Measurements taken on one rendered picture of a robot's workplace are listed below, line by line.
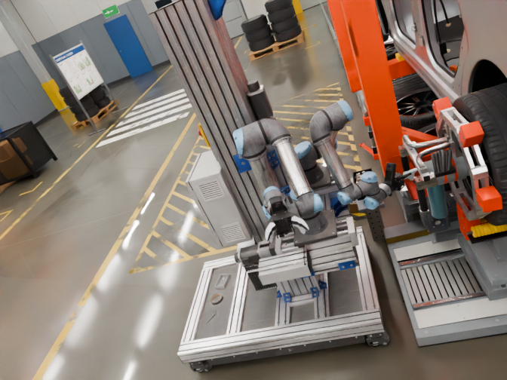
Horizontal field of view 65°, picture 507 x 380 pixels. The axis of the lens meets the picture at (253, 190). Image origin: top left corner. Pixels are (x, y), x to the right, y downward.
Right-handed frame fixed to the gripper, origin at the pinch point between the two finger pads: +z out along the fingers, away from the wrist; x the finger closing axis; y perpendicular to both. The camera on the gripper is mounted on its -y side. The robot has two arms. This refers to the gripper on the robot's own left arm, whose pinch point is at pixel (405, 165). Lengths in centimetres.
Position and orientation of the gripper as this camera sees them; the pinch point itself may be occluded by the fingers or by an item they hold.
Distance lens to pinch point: 238.1
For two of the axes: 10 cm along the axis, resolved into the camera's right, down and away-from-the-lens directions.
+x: 6.0, 1.8, -7.8
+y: 3.6, 8.1, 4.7
